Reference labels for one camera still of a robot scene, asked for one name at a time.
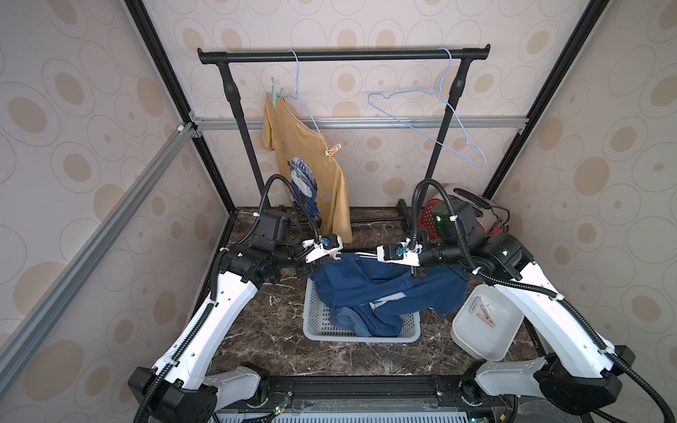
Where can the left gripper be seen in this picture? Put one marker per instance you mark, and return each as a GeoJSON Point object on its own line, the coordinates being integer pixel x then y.
{"type": "Point", "coordinates": [307, 267]}

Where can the navy blue t-shirt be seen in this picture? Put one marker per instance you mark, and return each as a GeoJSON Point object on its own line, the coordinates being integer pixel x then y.
{"type": "Point", "coordinates": [383, 293]}

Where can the light blue t-shirt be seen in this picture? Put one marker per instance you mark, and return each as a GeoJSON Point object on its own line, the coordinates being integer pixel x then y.
{"type": "Point", "coordinates": [349, 320]}

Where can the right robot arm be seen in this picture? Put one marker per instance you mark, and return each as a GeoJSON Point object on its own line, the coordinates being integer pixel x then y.
{"type": "Point", "coordinates": [581, 373]}

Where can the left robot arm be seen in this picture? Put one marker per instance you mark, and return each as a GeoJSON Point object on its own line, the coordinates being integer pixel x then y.
{"type": "Point", "coordinates": [178, 388]}

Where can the white plastic basket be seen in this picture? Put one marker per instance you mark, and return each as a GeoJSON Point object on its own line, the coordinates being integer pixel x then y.
{"type": "Point", "coordinates": [317, 325]}

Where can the white plastic bin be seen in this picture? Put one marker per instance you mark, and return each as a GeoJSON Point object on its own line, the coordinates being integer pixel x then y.
{"type": "Point", "coordinates": [479, 340]}

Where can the beige plastic clothespin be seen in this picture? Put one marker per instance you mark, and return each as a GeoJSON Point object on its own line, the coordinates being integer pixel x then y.
{"type": "Point", "coordinates": [481, 309]}

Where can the red polka dot toaster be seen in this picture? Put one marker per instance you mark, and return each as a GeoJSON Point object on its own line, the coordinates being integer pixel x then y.
{"type": "Point", "coordinates": [478, 216]}

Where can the yellow plastic clothespin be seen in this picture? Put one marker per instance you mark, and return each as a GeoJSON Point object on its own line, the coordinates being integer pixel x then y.
{"type": "Point", "coordinates": [333, 150]}

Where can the mustard yellow t-shirt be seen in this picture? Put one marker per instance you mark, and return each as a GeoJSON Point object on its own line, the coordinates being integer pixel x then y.
{"type": "Point", "coordinates": [318, 183]}

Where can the teal plastic clothespin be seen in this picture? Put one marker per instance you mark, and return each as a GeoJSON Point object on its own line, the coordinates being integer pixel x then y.
{"type": "Point", "coordinates": [277, 92]}

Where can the black clothes rack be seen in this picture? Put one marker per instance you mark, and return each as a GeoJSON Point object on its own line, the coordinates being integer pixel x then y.
{"type": "Point", "coordinates": [393, 112]}

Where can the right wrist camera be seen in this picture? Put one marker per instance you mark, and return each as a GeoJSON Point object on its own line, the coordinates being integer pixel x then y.
{"type": "Point", "coordinates": [399, 253]}

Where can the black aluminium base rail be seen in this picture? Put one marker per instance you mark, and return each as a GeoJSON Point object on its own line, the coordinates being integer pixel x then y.
{"type": "Point", "coordinates": [365, 388]}

